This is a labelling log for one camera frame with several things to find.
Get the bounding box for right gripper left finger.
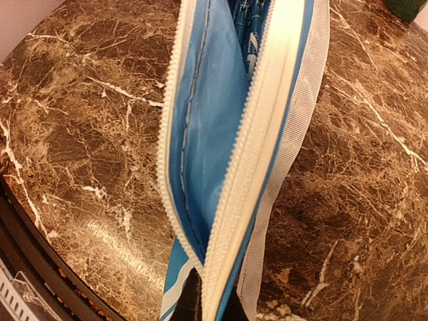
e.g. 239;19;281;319
170;268;202;321

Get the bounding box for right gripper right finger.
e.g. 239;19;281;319
221;287;249;321

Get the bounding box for blue racket bag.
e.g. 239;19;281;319
157;1;330;320

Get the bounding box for blue badminton racket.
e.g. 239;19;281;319
228;0;270;80

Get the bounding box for dark green mug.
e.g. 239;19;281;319
385;0;427;22

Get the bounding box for white slotted cable duct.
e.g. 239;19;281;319
1;265;37;321

